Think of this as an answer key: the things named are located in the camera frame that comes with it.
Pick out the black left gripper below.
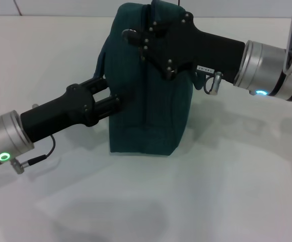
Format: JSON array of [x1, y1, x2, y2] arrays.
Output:
[[20, 77, 136, 144]]

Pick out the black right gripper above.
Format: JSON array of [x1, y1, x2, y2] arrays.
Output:
[[121, 12, 246, 82]]

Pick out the dark teal insulated lunch bag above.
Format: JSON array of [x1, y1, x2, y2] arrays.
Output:
[[93, 0, 204, 157]]

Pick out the right arm cable with plug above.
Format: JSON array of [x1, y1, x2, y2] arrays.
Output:
[[203, 72, 224, 96]]

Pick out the arm cable with plug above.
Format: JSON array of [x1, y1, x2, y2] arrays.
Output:
[[10, 136, 56, 175], [203, 72, 224, 96]]

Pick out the left arm cable with plug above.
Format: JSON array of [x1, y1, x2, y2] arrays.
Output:
[[10, 136, 56, 175]]

